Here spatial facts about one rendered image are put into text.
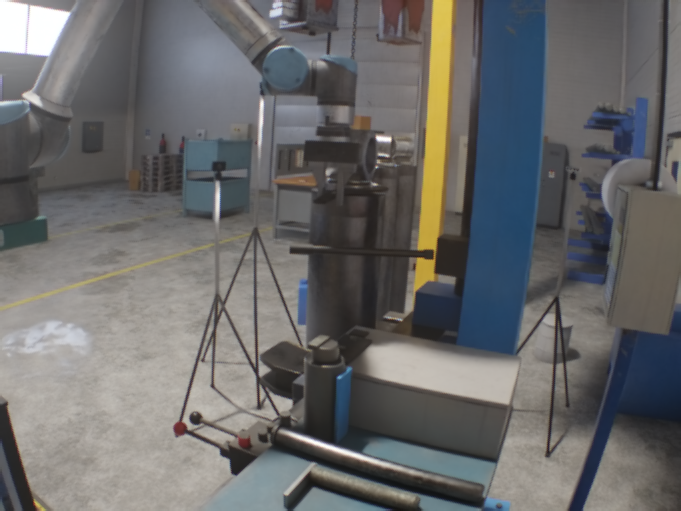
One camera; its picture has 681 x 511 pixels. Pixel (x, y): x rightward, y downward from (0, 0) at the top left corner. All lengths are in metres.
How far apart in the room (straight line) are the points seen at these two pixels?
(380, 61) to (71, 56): 11.86
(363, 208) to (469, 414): 0.68
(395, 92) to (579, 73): 4.55
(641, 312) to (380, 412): 0.84
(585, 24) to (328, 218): 11.31
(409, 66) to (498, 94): 11.40
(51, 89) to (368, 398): 1.03
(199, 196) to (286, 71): 8.55
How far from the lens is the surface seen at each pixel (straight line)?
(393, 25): 1.62
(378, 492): 0.84
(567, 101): 12.03
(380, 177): 2.76
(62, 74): 1.31
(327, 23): 1.36
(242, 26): 1.06
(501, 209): 1.26
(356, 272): 1.43
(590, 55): 12.23
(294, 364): 1.45
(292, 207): 7.61
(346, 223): 1.39
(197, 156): 9.51
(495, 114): 1.26
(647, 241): 1.46
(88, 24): 1.31
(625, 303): 1.49
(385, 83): 12.78
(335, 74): 1.18
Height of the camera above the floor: 1.63
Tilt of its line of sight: 14 degrees down
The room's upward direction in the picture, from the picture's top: 4 degrees clockwise
